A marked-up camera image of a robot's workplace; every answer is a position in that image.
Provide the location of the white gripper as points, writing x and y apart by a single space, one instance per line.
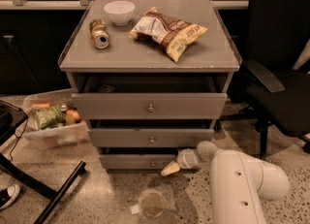
183 159

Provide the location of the green snack bag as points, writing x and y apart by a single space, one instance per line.
46 117

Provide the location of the clear plastic storage bin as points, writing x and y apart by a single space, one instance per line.
62 134

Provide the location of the black office chair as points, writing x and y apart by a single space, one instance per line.
274 78

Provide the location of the black white sneaker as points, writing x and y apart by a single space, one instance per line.
8 195

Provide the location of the grey drawer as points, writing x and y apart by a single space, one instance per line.
137 158
150 133
146 96

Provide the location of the orange fruit in bin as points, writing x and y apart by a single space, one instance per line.
74 115

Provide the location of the grey bottom drawer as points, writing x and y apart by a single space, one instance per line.
137 158

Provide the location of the gold drink can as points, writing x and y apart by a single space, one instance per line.
99 33

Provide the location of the white ceramic bowl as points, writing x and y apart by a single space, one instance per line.
120 12

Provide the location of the grey middle drawer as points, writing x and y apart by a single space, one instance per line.
150 133

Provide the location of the grey drawer cabinet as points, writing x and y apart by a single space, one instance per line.
212 54

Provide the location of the brown yellow chip bag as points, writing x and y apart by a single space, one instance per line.
173 34

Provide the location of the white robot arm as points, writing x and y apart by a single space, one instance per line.
238 184

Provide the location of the grey top drawer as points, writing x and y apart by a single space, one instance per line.
146 96

